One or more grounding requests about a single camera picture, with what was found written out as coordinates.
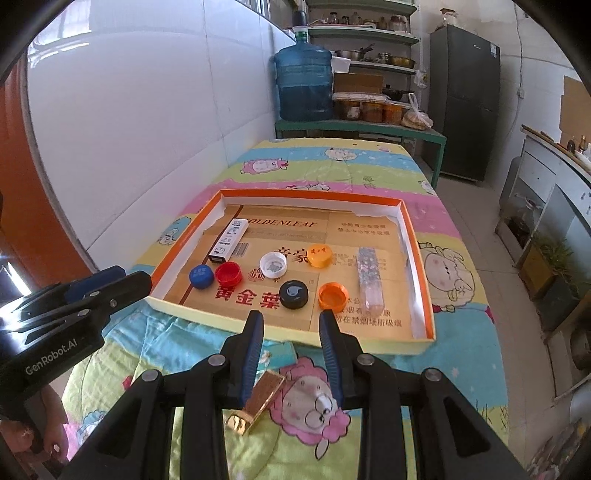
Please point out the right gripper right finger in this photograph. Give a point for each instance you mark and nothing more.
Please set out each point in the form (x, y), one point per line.
(340, 351)

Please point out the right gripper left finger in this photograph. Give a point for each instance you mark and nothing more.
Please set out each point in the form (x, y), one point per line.
(242, 352)

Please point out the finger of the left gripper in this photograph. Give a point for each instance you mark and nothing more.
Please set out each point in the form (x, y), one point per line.
(61, 294)
(108, 299)

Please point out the gold rectangular lighter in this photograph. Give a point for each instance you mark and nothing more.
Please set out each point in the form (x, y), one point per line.
(263, 393)

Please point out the clear floral tube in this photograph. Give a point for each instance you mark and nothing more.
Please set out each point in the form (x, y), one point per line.
(371, 289)

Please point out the black bottle cap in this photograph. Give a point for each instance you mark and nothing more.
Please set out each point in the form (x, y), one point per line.
(293, 294)

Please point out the red bottle cap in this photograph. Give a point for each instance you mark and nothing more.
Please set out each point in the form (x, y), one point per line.
(228, 274)

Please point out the blue bottle cap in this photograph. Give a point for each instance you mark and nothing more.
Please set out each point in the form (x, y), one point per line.
(201, 277)

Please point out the orange printed bottle cap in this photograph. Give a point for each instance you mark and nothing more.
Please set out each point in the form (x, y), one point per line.
(319, 256)

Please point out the white bottle cap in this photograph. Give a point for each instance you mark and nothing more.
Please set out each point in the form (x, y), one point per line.
(273, 265)

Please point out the small white printed box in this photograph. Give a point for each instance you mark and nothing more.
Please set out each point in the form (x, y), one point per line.
(225, 245)

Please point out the person's hand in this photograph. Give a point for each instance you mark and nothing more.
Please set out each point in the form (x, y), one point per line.
(19, 436)

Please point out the colourful cartoon bed sheet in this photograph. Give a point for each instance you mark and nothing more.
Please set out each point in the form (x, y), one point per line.
(303, 434)

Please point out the flattened cardboard liner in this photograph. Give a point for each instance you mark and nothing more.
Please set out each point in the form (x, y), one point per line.
(291, 231)

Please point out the shallow orange-rimmed box tray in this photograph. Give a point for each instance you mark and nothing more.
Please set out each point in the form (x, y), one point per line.
(173, 257)

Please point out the potted green plant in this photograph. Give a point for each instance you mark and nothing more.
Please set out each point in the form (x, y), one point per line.
(546, 261)

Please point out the green low table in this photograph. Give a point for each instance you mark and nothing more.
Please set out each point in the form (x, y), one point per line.
(362, 127)

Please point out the plastic bag of food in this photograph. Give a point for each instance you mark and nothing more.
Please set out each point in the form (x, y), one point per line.
(414, 118)

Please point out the white kitchen counter cabinet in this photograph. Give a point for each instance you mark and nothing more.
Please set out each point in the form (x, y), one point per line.
(548, 192)

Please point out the brown cardboard box on table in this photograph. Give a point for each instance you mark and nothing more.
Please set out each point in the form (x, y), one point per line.
(358, 83)

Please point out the blue water jug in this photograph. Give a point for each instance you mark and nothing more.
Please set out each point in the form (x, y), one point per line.
(304, 77)

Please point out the dark refrigerator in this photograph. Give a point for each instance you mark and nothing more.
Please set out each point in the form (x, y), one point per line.
(465, 81)

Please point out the kitchen shelf rack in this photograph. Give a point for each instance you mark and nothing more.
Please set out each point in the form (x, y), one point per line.
(379, 37)

